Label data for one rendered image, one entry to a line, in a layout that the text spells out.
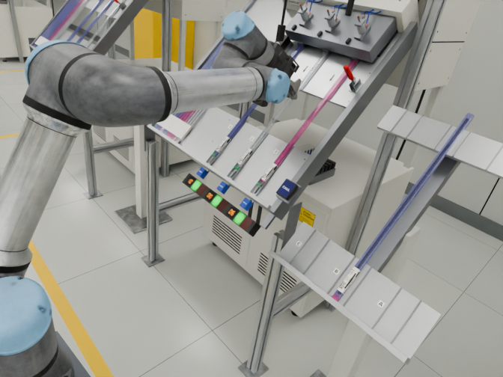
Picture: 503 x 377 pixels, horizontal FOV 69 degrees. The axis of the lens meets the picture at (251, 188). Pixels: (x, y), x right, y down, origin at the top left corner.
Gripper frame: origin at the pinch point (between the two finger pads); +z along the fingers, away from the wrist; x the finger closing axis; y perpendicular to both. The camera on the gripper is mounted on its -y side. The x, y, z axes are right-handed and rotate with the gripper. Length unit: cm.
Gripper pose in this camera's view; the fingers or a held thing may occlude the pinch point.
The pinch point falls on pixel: (290, 97)
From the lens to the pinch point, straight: 122.0
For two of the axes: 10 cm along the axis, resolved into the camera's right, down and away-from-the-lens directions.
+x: -6.7, -4.4, 5.9
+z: 5.2, 2.8, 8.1
